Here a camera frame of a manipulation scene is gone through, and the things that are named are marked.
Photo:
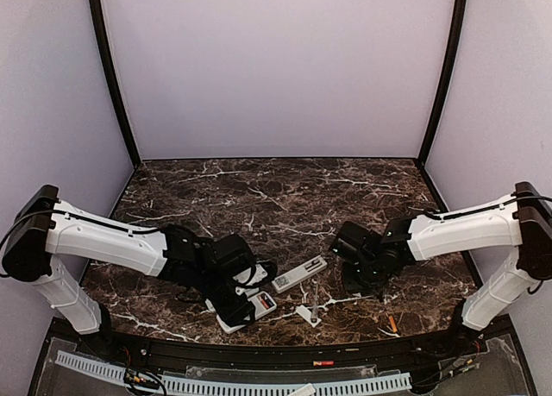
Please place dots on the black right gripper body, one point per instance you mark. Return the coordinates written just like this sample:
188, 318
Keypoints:
367, 277

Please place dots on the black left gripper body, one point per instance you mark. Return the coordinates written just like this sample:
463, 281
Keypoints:
210, 289

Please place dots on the white remote back side up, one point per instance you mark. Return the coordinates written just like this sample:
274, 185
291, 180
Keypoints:
254, 310

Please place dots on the clear handled screwdriver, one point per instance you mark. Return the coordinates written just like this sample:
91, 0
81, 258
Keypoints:
314, 307

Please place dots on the slim white remote with QR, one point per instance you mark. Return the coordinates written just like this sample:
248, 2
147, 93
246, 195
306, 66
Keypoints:
295, 276

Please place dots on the white battery cover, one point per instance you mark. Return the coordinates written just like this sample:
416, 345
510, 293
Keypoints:
307, 315
306, 390

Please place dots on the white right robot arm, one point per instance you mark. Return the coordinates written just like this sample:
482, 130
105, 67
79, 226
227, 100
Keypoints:
514, 229

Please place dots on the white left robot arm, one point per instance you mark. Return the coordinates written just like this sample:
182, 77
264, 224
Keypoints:
47, 228

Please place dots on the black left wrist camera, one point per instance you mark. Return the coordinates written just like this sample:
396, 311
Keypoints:
248, 282

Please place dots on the white slotted cable duct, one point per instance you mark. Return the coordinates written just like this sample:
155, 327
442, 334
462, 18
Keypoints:
236, 384

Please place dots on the black right frame post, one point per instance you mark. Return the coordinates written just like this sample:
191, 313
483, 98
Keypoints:
448, 65

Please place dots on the black frame post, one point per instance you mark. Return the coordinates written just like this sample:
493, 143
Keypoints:
448, 65
109, 72

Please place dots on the black left frame post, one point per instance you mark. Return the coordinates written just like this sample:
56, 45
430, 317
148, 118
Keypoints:
109, 72

